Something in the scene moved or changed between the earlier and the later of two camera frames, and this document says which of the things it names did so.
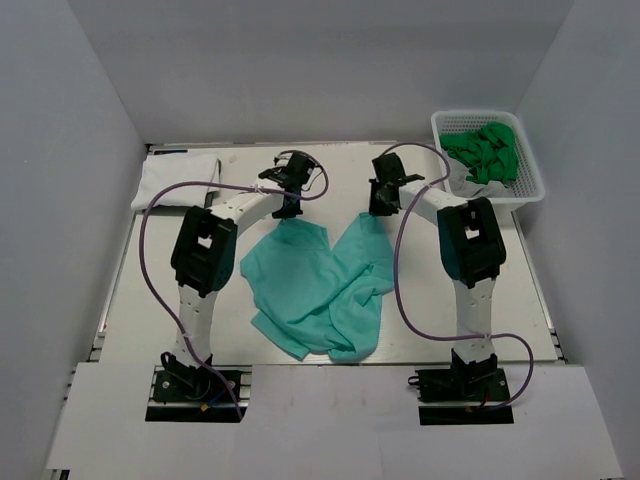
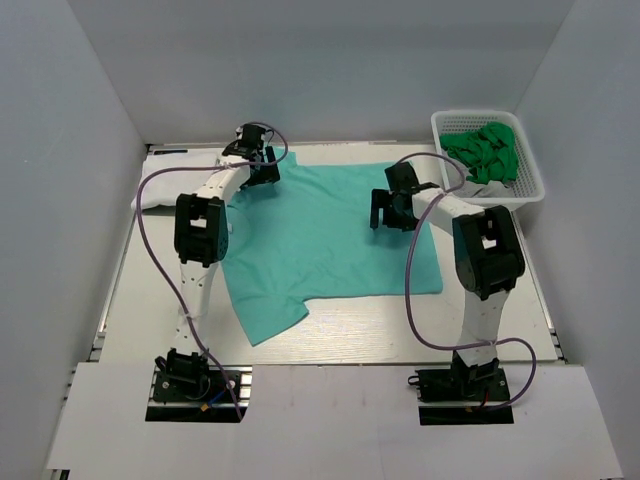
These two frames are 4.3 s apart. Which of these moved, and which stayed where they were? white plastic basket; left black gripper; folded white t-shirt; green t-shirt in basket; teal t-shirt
Moved: teal t-shirt; left black gripper
Stayed: white plastic basket; green t-shirt in basket; folded white t-shirt
